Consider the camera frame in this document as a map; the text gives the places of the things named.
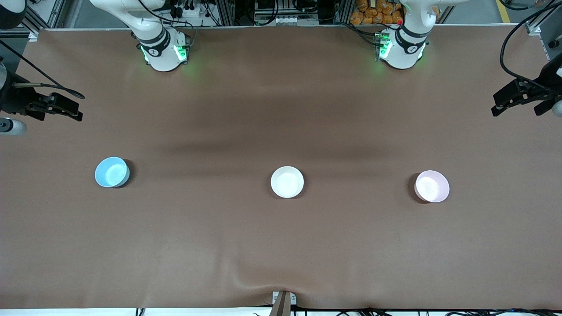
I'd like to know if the brown table cloth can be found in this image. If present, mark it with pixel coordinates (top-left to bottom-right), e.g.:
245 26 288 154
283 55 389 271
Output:
0 26 562 310

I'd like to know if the white bowl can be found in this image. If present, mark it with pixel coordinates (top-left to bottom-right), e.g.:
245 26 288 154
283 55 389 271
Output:
270 166 305 199

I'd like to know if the blue bowl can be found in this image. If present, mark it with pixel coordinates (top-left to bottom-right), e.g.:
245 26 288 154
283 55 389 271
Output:
95 157 130 188

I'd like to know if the white power strip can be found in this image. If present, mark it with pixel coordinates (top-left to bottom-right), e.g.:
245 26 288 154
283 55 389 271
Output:
169 4 203 19

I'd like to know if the orange snack packets bag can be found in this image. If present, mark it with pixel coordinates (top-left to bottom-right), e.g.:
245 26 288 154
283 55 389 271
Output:
350 0 440 25

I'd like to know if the aluminium frame post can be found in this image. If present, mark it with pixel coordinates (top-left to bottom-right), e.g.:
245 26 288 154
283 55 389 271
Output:
335 0 352 25
215 0 235 26

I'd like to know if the pink bowl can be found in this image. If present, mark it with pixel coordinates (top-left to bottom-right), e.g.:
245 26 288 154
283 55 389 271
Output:
414 170 450 203

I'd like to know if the aluminium frame profile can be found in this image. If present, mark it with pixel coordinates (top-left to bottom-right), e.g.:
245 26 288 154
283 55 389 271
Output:
525 9 562 60
24 0 66 41

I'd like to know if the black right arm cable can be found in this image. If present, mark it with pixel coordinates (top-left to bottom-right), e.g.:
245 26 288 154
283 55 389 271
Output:
0 40 86 99

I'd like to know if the brown mount post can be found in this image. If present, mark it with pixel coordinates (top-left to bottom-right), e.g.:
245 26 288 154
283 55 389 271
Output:
269 291 292 316

